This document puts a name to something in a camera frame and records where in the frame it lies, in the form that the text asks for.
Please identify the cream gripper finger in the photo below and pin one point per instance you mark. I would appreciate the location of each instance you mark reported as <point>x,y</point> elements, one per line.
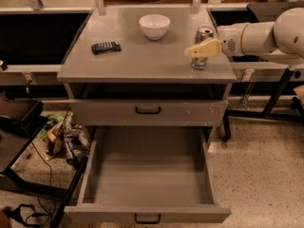
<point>208,48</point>

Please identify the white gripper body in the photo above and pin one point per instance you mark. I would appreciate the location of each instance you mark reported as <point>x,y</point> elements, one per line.
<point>230,39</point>

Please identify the silver redbull can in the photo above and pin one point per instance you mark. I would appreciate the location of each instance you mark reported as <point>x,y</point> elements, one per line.
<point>203,33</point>

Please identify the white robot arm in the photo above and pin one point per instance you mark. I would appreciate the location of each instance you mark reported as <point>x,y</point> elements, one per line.
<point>281,41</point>

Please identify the grey drawer cabinet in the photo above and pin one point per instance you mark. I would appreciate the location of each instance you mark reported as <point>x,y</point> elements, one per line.
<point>145,69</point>

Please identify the closed grey top drawer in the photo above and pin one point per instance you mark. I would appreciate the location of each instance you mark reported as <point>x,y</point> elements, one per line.
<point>148,112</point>

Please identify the open grey middle drawer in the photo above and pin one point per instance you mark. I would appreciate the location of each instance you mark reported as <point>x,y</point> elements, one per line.
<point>148,175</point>

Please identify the white ceramic bowl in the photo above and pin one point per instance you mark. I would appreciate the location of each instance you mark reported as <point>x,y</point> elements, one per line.
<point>154,26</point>

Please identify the dark snack bar packet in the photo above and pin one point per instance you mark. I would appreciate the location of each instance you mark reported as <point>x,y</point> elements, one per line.
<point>106,47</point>

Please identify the pile of snack bags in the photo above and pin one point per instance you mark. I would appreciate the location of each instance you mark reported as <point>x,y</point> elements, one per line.
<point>64,134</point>

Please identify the black table on left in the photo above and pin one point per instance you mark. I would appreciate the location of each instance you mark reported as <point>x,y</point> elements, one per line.
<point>20,122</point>

